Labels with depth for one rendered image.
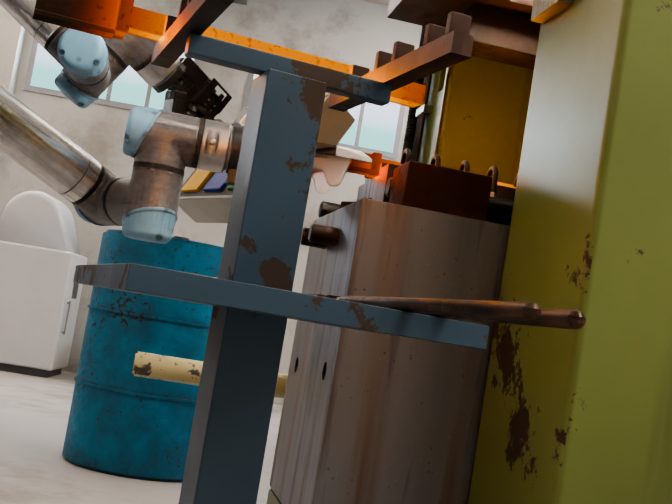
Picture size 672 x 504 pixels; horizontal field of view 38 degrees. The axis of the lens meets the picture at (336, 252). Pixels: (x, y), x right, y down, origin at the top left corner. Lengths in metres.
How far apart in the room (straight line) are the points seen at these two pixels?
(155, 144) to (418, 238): 0.41
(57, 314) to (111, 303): 3.74
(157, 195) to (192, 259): 2.74
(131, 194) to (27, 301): 6.60
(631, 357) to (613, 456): 0.11
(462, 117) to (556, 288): 0.68
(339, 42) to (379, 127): 0.86
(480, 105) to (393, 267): 0.57
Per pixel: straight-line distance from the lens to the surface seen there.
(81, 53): 1.65
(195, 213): 2.12
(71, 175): 1.51
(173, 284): 0.73
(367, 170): 1.50
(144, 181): 1.44
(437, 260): 1.30
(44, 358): 8.01
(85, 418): 4.31
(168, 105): 1.86
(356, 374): 1.27
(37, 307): 8.02
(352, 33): 9.21
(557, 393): 1.10
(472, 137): 1.76
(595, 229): 1.09
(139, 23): 1.07
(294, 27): 9.17
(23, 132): 1.48
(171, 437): 4.22
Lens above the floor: 0.74
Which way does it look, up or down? 4 degrees up
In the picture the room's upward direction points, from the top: 9 degrees clockwise
